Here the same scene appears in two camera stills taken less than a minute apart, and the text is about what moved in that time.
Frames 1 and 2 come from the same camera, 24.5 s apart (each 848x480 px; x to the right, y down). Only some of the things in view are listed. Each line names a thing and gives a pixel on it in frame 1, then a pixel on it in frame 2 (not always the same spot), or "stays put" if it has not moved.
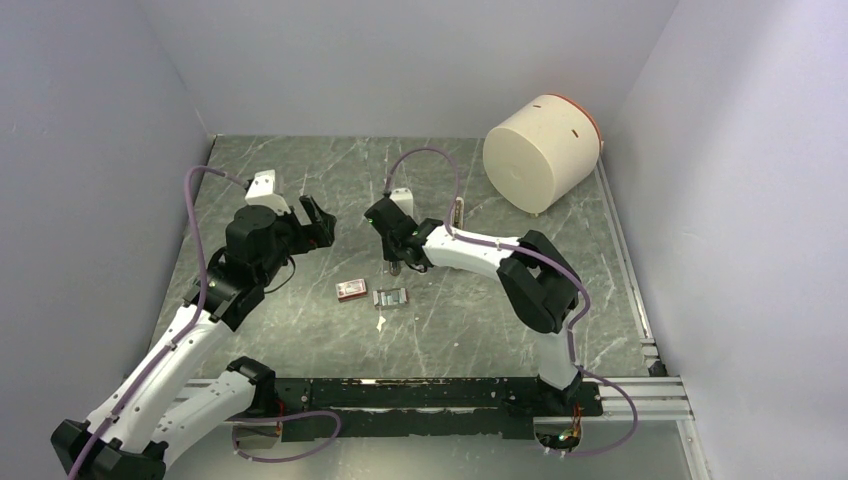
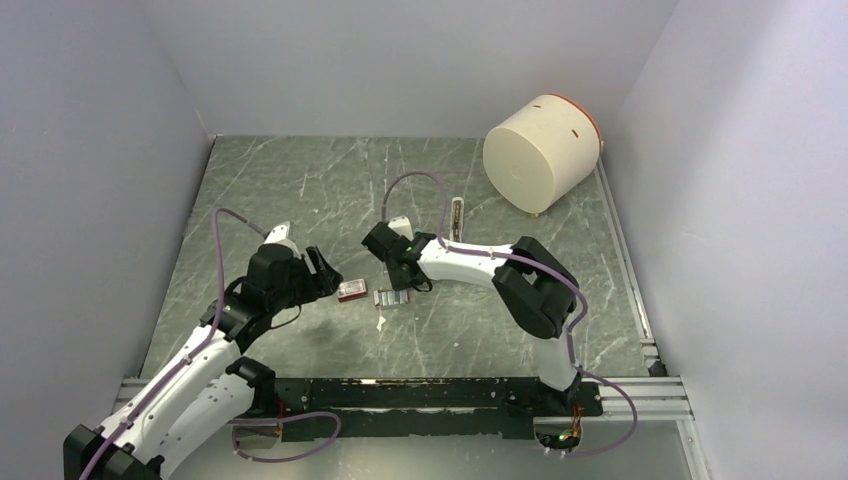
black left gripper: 309,236 → 323,273
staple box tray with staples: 390,298 stays put
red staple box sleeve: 351,289 stays put
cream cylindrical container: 539,154 stays put
